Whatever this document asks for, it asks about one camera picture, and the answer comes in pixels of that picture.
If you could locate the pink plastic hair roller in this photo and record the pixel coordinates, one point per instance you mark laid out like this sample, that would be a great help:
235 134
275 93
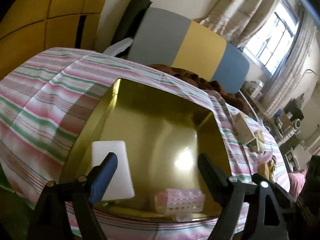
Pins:
179 204

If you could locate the white cardboard box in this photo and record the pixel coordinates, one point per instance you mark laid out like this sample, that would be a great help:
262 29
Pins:
243 131

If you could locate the black rolled mat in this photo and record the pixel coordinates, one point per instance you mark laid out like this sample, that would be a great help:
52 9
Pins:
130 20

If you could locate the pink pillow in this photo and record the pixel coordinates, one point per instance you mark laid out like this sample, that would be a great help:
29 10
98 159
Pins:
297 181

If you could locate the window with metal bars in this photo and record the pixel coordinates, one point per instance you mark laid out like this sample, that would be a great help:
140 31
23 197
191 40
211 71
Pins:
272 42

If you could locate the yellow wooden wardrobe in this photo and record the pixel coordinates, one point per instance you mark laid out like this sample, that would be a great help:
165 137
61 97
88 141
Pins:
32 26

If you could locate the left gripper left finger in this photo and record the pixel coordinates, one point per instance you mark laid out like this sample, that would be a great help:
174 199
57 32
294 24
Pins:
100 177

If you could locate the gold metal tray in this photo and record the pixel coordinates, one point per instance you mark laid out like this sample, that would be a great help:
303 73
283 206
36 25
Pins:
164 135

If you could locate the beige patterned curtain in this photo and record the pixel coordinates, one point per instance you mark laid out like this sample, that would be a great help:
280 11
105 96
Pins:
237 21
287 76

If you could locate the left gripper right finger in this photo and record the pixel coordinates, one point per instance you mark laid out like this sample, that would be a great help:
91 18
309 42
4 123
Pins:
214 178

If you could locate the striped pink green bedsheet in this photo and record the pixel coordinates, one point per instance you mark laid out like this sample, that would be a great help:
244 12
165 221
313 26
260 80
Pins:
46 101

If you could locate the white foam block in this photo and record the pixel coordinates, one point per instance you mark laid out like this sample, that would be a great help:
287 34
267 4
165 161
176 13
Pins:
121 185

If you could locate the dark brown blanket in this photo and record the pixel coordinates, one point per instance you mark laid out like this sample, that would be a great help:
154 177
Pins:
235 100

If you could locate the white small fan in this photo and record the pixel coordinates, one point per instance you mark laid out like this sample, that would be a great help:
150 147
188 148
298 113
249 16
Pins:
296 124

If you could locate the beige patterned left curtain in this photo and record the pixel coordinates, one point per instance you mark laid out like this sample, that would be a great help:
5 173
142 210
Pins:
237 21

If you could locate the grey yellow blue headboard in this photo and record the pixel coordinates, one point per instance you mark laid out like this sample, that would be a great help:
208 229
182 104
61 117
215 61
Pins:
165 37

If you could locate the beige patterned right curtain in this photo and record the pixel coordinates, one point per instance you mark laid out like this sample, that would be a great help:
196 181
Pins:
287 76

